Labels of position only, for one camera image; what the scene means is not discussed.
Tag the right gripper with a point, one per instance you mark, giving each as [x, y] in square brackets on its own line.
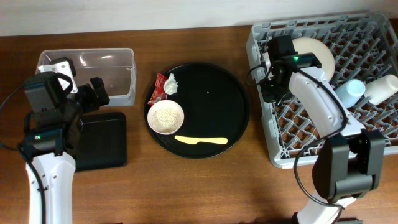
[267, 94]

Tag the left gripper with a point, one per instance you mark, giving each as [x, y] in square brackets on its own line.
[93, 101]

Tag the beige plate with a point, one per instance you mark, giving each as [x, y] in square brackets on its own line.
[305, 45]

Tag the pink bowl with rice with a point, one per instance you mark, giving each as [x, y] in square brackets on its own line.
[165, 117]

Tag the yellow plastic knife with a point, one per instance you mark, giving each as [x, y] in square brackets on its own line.
[193, 140]

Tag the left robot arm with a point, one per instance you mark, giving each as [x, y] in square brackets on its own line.
[51, 135]

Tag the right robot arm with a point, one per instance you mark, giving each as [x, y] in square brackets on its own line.
[350, 161]

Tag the clear plastic bin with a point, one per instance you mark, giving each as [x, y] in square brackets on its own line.
[115, 66]

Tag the black rectangular tray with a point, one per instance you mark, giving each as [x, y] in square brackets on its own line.
[103, 142]

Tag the red snack wrapper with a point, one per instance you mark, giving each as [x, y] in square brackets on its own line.
[159, 93]

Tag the round black tray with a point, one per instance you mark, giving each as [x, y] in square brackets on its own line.
[215, 104]

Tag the crumpled white tissue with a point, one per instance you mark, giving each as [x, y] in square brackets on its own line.
[171, 85]

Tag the light blue cup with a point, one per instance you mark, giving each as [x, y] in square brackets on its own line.
[350, 92]

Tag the cream white cup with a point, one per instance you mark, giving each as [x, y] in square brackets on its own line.
[381, 89]

